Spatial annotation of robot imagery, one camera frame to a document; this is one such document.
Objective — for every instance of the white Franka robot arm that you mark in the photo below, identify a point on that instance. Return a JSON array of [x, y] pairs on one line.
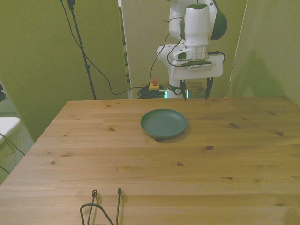
[[197, 23]]

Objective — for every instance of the black tripod stand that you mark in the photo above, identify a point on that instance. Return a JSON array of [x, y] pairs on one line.
[[80, 44]]

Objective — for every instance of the yellow emergency stop button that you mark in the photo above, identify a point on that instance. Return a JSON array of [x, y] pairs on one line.
[[154, 86]]

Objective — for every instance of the white folding chair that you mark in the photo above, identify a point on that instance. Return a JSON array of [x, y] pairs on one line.
[[8, 126]]

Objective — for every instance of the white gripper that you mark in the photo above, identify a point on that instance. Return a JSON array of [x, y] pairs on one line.
[[199, 73]]

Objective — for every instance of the round green plate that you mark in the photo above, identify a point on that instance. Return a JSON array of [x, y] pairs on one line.
[[164, 122]]

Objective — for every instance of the tall room divider panel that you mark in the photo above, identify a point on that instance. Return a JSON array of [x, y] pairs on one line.
[[269, 47], [47, 58]]

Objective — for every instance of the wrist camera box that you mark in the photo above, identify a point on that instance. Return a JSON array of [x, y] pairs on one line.
[[199, 66]]

